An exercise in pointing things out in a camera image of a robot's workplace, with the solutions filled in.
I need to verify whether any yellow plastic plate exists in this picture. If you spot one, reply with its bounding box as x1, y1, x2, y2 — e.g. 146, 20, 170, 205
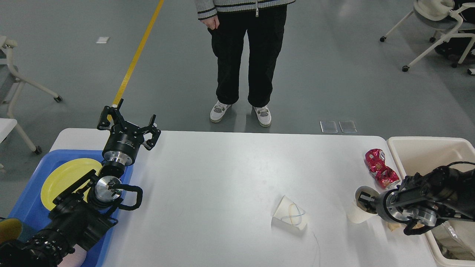
40, 158, 102, 211

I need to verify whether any white paper cup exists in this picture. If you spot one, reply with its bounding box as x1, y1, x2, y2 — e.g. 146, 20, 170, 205
346, 186, 377, 224
272, 195, 308, 230

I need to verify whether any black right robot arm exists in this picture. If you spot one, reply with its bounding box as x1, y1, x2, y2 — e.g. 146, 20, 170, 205
355, 162, 475, 235

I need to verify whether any crumpled brown paper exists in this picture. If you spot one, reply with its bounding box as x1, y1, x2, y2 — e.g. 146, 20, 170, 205
385, 222, 424, 232

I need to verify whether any person in black trousers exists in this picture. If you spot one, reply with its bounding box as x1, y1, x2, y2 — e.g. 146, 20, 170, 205
195, 0, 297, 128

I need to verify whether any clear plastic bottle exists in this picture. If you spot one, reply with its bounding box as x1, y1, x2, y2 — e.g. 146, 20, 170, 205
431, 220, 475, 261

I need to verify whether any teal mug yellow inside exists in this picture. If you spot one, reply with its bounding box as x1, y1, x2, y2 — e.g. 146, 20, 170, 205
0, 218, 23, 244

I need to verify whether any clear floor plate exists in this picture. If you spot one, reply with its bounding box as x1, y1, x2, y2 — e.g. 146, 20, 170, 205
338, 120, 358, 133
320, 121, 339, 134

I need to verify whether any white folding table frame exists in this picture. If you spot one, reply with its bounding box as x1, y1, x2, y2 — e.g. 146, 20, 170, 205
0, 35, 63, 155

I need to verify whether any beige plastic bin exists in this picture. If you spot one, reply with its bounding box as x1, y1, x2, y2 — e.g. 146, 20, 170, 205
387, 136, 475, 267

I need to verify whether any clear floor plate right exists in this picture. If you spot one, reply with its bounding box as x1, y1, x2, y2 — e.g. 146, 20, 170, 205
338, 120, 358, 133

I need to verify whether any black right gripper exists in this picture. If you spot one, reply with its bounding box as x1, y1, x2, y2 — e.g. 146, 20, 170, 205
357, 189, 437, 226

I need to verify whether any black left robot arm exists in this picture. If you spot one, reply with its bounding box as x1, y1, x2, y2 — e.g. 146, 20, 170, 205
1, 99, 161, 267

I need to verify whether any blue plastic tray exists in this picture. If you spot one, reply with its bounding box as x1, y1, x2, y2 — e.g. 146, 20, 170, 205
8, 150, 134, 267

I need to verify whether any white office chair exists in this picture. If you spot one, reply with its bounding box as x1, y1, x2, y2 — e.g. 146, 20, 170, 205
379, 0, 475, 72

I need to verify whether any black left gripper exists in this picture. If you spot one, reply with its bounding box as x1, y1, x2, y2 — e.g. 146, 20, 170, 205
97, 99, 161, 165

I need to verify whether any crushed red can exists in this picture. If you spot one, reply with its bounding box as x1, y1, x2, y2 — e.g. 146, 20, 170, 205
365, 149, 400, 189

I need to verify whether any clear floor plate left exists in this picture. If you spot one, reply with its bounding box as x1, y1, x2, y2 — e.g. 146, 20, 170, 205
320, 121, 339, 134

